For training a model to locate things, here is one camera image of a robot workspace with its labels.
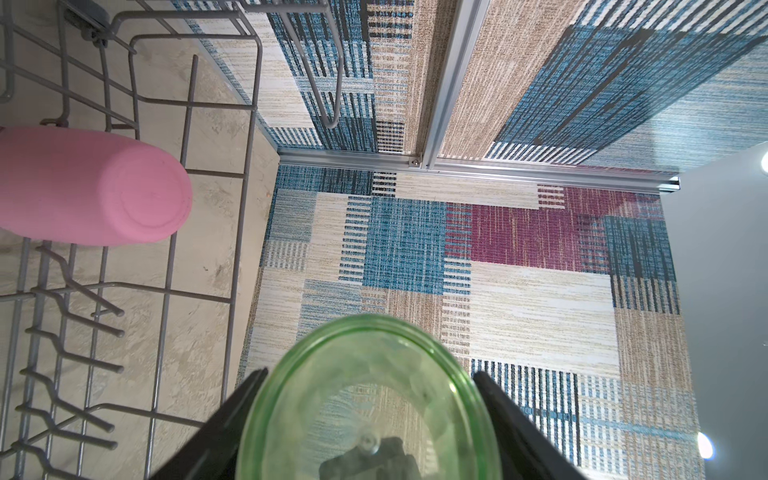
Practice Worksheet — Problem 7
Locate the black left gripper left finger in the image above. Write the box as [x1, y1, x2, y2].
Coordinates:
[150, 368, 268, 480]

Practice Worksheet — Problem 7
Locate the pink plastic cup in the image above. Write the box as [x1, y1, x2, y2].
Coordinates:
[1, 126, 193, 246]

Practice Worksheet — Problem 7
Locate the grey wire dish rack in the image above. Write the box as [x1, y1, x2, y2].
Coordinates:
[1, 1, 332, 479]

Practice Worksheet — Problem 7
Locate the green cup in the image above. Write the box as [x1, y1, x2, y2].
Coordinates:
[236, 314, 502, 479]

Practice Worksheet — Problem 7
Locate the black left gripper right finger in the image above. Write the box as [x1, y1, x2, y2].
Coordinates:
[472, 371, 585, 480]

